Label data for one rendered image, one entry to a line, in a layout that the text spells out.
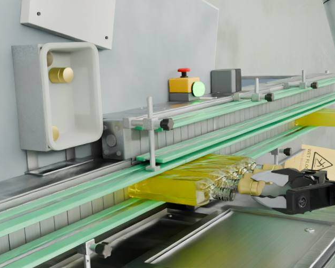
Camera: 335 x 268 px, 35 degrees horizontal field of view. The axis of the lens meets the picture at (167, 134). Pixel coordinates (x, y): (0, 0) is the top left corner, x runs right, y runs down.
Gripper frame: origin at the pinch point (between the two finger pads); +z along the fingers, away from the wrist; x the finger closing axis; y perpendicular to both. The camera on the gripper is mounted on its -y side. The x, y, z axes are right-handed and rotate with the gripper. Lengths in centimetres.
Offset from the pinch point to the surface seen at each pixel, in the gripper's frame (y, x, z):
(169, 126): -9.2, 14.3, 15.8
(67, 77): -19.3, 25.9, 35.3
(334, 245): 8.5, -13.8, -15.0
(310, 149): 333, -56, 94
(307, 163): 326, -67, 95
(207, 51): 57, 30, 42
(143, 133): -0.9, 11.0, 28.8
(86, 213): -23.4, -2.9, 28.8
